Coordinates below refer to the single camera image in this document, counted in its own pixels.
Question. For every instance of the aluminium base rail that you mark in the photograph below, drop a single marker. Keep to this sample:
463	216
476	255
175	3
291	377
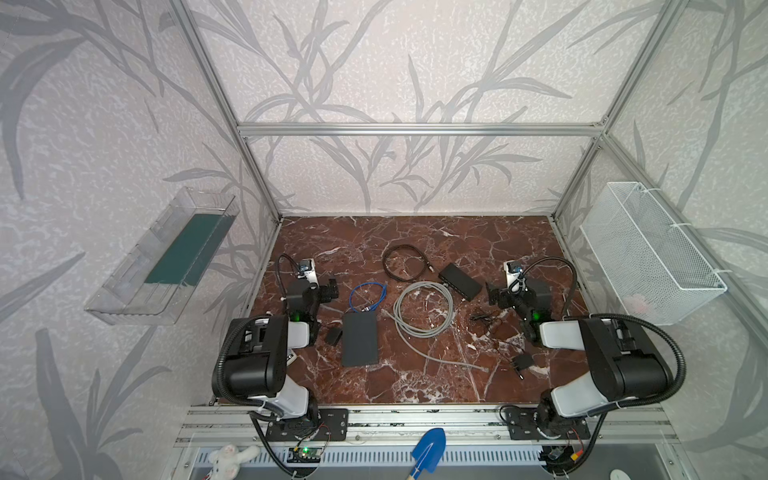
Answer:
404	424

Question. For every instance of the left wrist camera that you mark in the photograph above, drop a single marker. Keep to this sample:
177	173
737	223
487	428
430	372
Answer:
307	270

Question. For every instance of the blue toy shovel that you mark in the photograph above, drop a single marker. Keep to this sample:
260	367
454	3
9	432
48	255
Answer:
428	452

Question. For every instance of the clear plastic wall bin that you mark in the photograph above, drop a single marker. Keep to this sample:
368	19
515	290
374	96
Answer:
155	281

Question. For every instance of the white wire mesh basket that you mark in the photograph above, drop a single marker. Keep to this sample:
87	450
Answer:
654	268

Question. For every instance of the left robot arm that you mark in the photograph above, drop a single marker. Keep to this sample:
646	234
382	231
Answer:
251	368

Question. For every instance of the small black network switch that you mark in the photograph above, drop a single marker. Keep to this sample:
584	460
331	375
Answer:
458	280

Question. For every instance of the white plush bunny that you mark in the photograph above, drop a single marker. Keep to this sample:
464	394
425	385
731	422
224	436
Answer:
226	462

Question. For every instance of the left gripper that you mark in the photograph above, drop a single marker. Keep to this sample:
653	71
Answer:
324	291

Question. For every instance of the black power adapter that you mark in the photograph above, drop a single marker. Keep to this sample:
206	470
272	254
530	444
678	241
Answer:
520	363
334	336

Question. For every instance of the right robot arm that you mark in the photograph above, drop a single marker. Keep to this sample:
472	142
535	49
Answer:
631	362

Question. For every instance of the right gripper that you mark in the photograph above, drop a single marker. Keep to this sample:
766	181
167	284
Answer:
503	297

